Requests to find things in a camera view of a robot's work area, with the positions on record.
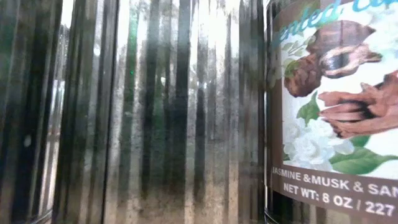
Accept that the ribbed grey glass candle holder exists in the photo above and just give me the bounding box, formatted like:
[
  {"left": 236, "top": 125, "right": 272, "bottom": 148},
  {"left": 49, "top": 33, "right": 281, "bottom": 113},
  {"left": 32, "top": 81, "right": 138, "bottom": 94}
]
[
  {"left": 102, "top": 0, "right": 267, "bottom": 224},
  {"left": 0, "top": 0, "right": 118, "bottom": 224}
]

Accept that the scented candle jar with label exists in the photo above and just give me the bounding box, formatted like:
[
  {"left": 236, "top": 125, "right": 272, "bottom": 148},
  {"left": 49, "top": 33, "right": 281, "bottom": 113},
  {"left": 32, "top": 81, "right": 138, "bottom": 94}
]
[{"left": 264, "top": 0, "right": 398, "bottom": 224}]

